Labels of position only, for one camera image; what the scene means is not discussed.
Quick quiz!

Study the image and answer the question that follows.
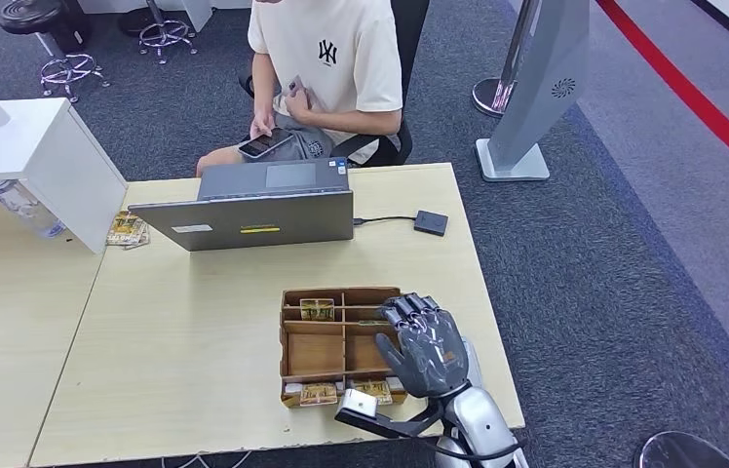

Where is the person's right hand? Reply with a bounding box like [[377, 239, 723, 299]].
[[249, 110, 279, 140]]

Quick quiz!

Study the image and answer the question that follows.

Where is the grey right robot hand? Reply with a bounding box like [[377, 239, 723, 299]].
[[375, 293, 471, 400]]

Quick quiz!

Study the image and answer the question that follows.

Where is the person's left hand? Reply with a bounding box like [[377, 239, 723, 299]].
[[282, 84, 316, 125]]

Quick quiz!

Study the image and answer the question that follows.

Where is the black smartphone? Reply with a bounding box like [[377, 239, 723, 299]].
[[238, 127, 295, 161]]

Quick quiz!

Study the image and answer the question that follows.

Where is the white card reader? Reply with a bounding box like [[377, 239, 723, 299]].
[[459, 335, 484, 389]]

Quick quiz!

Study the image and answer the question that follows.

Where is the gold room key card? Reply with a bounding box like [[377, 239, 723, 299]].
[[299, 297, 336, 323], [299, 383, 339, 408], [352, 379, 394, 407]]

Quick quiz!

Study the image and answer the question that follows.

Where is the person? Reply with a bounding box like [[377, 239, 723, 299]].
[[195, 0, 404, 178]]

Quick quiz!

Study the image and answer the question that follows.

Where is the wooden card organiser box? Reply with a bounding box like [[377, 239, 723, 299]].
[[279, 287, 409, 410]]

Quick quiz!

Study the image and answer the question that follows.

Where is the grey laptop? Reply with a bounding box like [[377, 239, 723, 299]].
[[128, 156, 356, 254]]

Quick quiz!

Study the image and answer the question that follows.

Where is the small black hub box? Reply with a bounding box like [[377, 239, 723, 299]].
[[413, 210, 450, 238]]

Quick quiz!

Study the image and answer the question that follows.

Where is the black office chair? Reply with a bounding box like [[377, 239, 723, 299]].
[[238, 0, 433, 168]]

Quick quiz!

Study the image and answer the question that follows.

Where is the chrome stool base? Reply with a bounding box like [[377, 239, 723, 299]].
[[138, 0, 199, 66]]

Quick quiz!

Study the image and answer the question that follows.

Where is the white desk panel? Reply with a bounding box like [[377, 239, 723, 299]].
[[77, 0, 249, 33]]

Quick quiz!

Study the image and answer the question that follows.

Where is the stack of gold cards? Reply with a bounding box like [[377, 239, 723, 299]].
[[105, 211, 151, 251]]

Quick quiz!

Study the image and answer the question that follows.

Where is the white cabinet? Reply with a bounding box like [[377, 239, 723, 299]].
[[0, 97, 129, 255]]

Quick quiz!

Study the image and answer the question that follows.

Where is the black waste bin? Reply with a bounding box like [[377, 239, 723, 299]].
[[54, 0, 92, 55]]

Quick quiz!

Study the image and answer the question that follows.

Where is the grey kiosk stand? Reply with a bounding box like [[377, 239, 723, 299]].
[[475, 0, 592, 183]]

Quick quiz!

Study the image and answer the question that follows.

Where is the clear plastic water bottle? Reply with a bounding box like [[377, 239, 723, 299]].
[[0, 179, 67, 241]]

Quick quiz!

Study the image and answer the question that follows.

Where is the black stool with chrome base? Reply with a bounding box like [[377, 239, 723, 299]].
[[0, 0, 111, 104]]

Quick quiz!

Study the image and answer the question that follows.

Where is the round metal disc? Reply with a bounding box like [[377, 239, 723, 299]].
[[633, 430, 729, 468]]

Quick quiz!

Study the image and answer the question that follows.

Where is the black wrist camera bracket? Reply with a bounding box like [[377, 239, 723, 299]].
[[335, 401, 444, 442]]

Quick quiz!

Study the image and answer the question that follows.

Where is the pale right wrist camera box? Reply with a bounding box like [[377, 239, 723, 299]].
[[336, 388, 379, 421]]

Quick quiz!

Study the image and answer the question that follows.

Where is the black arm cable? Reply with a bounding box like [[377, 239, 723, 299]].
[[415, 436, 527, 464]]

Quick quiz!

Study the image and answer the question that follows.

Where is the black laptop cable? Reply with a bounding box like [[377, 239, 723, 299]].
[[352, 215, 417, 227]]

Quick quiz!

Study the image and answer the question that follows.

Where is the chrome stanchion post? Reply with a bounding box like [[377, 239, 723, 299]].
[[471, 0, 541, 119]]

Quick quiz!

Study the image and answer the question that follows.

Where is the white cable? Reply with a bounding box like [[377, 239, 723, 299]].
[[161, 450, 252, 468]]

